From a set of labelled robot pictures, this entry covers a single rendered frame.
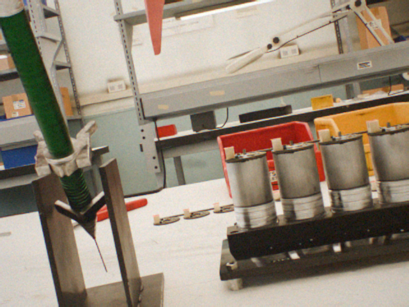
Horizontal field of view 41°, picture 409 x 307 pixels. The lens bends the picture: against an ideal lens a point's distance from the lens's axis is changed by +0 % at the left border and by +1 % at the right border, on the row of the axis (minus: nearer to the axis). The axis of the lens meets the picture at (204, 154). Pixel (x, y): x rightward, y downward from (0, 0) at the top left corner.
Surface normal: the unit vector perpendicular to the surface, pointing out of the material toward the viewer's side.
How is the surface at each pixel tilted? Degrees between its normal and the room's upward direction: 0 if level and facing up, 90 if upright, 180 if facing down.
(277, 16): 90
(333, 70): 90
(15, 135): 90
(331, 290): 0
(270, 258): 0
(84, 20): 90
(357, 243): 0
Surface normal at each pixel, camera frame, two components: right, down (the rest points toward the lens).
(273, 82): -0.10, 0.10
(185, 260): -0.19, -0.98
